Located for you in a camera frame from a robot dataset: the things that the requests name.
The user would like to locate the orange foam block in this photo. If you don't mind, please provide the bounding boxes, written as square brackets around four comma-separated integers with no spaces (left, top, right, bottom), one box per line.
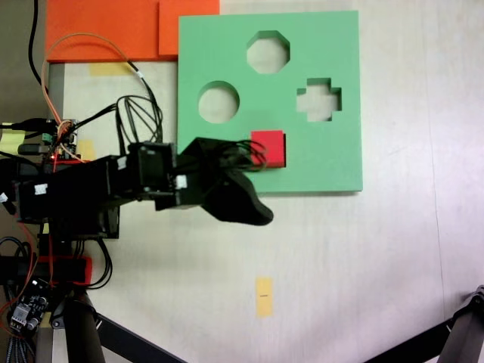
[45,0,221,64]

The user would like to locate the green shape-hole board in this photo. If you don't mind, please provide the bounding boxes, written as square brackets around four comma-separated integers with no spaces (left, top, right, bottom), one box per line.
[176,10,364,196]

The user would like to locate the dark grey tripod leg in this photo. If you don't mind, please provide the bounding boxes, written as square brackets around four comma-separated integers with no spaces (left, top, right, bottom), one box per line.
[440,285,484,363]

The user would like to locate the red base clamp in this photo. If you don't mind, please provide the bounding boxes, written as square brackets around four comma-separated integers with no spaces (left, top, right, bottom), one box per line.
[36,255,94,287]

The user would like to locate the thin black gripper wires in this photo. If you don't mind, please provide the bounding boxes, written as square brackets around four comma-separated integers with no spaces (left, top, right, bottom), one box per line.
[218,138,270,170]

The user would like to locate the yellow sticky note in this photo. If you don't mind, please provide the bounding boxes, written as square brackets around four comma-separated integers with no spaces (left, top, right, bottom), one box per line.
[0,129,26,154]

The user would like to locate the red square block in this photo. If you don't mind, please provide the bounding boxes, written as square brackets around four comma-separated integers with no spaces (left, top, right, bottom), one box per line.
[250,129,287,169]

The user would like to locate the thick black cable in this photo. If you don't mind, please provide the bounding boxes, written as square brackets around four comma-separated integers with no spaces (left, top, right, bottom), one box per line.
[29,0,46,90]

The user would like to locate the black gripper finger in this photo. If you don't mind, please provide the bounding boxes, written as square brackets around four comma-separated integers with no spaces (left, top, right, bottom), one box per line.
[202,169,275,227]
[177,138,266,173]

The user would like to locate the black tripod brace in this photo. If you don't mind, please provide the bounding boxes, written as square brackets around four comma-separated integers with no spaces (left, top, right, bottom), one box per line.
[94,312,190,363]
[361,320,455,363]

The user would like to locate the small power circuit board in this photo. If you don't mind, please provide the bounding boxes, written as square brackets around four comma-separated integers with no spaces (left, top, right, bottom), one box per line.
[6,278,51,336]

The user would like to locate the yellow tape strip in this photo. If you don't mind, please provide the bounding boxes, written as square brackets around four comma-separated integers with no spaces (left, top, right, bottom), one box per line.
[88,62,132,77]
[255,276,274,318]
[77,139,98,163]

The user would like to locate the black usb plug cable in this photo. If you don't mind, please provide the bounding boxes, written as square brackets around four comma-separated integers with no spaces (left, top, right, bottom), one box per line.
[0,118,48,133]

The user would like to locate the thin orange wire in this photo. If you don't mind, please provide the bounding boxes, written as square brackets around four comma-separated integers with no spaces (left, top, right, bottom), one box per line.
[40,33,132,128]

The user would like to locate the circuit board with wires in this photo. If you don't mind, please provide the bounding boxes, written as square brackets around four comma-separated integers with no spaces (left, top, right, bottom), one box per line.
[39,118,82,163]

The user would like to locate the black arm wire bundle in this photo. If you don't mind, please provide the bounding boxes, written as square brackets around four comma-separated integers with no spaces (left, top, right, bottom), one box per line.
[77,60,164,153]

